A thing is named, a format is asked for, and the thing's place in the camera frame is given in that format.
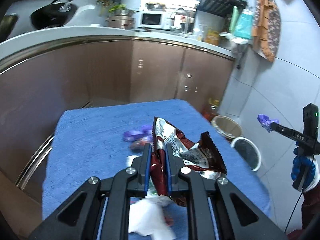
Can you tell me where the teal hanging bag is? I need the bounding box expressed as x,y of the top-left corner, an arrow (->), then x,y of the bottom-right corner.
233,9 -> 253,40

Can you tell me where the dark red sleeve forearm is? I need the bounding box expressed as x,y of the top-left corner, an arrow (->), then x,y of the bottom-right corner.
287,185 -> 319,239

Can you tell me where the blue terry towel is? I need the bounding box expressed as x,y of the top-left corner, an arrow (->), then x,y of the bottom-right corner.
42,99 -> 271,218

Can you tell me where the brown kitchen cabinet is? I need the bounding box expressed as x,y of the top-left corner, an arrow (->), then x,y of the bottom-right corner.
1,35 -> 234,238

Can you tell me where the cooking oil bottle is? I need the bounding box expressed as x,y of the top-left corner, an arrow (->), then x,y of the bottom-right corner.
201,98 -> 220,122

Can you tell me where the yellow detergent bottle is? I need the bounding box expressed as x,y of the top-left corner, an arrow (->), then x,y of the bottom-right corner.
204,28 -> 219,46

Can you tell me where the white microwave oven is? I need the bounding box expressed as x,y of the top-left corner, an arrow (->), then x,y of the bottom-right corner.
137,11 -> 167,29

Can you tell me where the dark red clear wrapper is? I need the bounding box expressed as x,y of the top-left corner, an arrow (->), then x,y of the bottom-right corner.
130,139 -> 153,152

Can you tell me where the red white snack bag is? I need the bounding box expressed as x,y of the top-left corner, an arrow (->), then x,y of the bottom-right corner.
147,117 -> 227,207

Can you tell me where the white tissue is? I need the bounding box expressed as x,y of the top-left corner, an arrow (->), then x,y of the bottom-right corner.
125,154 -> 177,240

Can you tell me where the beige trash bin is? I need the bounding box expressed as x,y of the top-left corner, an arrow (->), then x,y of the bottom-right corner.
211,115 -> 242,141

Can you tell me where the white rimmed trash bin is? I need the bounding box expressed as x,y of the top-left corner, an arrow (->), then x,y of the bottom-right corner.
231,137 -> 261,172

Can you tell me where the purple plastic wrapper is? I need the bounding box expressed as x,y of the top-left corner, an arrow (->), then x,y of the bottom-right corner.
123,127 -> 152,142

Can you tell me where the black frying pan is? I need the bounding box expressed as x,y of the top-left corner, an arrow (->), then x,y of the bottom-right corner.
30,0 -> 78,30

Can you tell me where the purple candy wrapper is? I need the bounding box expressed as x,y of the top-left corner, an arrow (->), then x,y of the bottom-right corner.
257,114 -> 279,133

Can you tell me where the blue white gloved hand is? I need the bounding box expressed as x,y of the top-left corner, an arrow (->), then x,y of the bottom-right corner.
291,147 -> 319,193

